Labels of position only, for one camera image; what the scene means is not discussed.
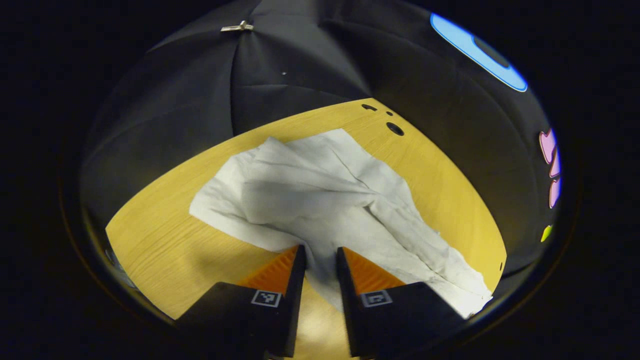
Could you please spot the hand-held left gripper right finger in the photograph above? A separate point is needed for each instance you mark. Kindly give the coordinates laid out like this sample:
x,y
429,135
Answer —
x,y
347,300

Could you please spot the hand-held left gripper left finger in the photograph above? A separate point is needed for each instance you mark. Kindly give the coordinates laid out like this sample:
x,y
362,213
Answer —
x,y
295,300

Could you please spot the white jeans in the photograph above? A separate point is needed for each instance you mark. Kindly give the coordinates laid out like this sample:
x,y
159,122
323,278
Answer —
x,y
310,190

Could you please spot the black backdrop cloth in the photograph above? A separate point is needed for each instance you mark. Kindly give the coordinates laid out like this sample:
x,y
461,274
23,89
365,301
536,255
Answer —
x,y
300,60

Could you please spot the metal cloth clip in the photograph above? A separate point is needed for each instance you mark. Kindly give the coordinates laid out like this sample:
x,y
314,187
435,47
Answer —
x,y
237,27

